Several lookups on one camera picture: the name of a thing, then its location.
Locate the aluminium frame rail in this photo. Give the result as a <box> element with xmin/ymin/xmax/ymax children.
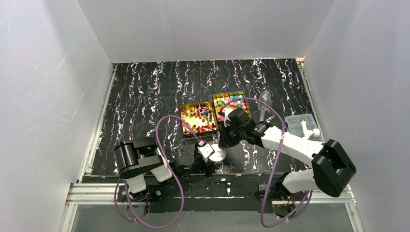
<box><xmin>66</xmin><ymin>184</ymin><xmax>356</xmax><ymax>204</ymax></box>

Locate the tin of lollipops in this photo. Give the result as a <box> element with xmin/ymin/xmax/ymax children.
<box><xmin>180</xmin><ymin>101</ymin><xmax>218</xmax><ymax>138</ymax></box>

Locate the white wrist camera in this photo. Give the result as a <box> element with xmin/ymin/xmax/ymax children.
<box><xmin>218</xmin><ymin>108</ymin><xmax>234</xmax><ymax>127</ymax></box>
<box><xmin>197</xmin><ymin>140</ymin><xmax>215</xmax><ymax>162</ymax></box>

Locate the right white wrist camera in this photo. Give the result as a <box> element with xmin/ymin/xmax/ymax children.
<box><xmin>218</xmin><ymin>108</ymin><xmax>234</xmax><ymax>127</ymax></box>

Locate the clear round jar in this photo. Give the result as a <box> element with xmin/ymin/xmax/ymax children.
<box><xmin>209</xmin><ymin>161</ymin><xmax>223</xmax><ymax>170</ymax></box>

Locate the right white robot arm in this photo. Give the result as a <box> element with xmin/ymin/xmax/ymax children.
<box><xmin>219</xmin><ymin>108</ymin><xmax>357</xmax><ymax>198</ymax></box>

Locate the tin of star candies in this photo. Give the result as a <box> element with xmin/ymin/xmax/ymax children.
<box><xmin>212</xmin><ymin>90</ymin><xmax>251</xmax><ymax>122</ymax></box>

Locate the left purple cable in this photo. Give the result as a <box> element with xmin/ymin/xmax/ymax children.
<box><xmin>114</xmin><ymin>115</ymin><xmax>205</xmax><ymax>230</ymax></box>

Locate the round white jar lid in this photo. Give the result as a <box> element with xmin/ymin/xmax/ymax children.
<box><xmin>208</xmin><ymin>144</ymin><xmax>226</xmax><ymax>163</ymax></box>

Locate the clear plastic scoop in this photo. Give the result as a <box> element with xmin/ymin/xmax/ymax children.
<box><xmin>257</xmin><ymin>90</ymin><xmax>272</xmax><ymax>122</ymax></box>

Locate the clear plastic organizer box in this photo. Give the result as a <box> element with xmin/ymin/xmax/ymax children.
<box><xmin>285</xmin><ymin>114</ymin><xmax>324</xmax><ymax>143</ymax></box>

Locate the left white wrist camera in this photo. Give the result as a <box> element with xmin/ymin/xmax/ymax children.
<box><xmin>197</xmin><ymin>140</ymin><xmax>215</xmax><ymax>162</ymax></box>

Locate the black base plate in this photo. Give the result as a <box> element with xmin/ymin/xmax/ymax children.
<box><xmin>117</xmin><ymin>174</ymin><xmax>269</xmax><ymax>213</ymax></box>

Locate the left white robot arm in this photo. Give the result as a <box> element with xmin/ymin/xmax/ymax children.
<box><xmin>114</xmin><ymin>137</ymin><xmax>173</xmax><ymax>194</ymax></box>

